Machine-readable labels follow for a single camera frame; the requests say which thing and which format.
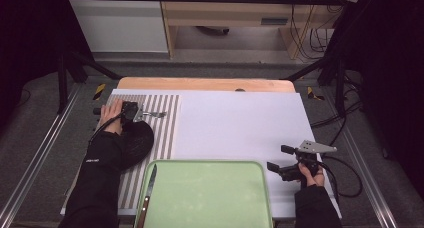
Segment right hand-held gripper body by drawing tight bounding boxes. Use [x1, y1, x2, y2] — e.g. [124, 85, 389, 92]
[294, 139, 338, 177]

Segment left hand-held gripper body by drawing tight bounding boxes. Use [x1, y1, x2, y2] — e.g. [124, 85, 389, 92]
[120, 100, 145, 124]

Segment black textured plate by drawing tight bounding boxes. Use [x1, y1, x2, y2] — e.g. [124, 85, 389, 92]
[119, 120, 155, 171]

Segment wooden handled knife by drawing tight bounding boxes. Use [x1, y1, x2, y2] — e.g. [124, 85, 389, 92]
[136, 163, 158, 228]

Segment light green plastic tray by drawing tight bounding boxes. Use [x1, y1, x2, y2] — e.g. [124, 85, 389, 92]
[133, 159, 274, 228]

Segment person's left hand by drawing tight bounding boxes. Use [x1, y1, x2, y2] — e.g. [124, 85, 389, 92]
[99, 97, 126, 136]

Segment person's right hand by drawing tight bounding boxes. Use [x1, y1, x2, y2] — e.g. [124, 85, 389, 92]
[297, 161, 326, 188]

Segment yellow black tape marker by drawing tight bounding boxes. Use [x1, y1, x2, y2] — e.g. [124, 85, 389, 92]
[93, 83, 107, 101]
[306, 86, 326, 102]

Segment striped woven placemat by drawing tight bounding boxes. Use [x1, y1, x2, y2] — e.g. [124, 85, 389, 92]
[106, 93, 181, 211]

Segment white table board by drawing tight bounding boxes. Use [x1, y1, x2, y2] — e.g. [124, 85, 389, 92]
[60, 88, 343, 221]

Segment black metal stand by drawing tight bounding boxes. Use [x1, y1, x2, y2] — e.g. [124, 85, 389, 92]
[56, 49, 123, 115]
[284, 1, 364, 117]

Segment white cabinet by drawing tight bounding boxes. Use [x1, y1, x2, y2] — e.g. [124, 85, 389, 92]
[68, 0, 169, 54]

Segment wooden desk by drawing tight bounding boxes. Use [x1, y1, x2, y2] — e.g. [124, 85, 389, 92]
[158, 0, 349, 61]

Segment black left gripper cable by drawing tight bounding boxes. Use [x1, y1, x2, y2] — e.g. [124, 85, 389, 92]
[88, 111, 127, 146]

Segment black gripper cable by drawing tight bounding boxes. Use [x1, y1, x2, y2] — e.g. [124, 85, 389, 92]
[88, 111, 127, 146]
[316, 154, 364, 199]

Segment black floor cables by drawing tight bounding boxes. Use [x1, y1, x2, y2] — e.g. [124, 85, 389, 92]
[309, 74, 365, 146]

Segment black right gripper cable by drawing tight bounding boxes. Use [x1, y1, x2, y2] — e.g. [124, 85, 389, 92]
[316, 154, 364, 199]

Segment aluminium floor rail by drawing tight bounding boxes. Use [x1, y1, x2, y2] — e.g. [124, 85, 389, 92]
[319, 87, 401, 228]
[0, 84, 83, 228]

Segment bundle of hanging cables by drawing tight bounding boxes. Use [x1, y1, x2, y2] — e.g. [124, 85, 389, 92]
[289, 3, 345, 61]

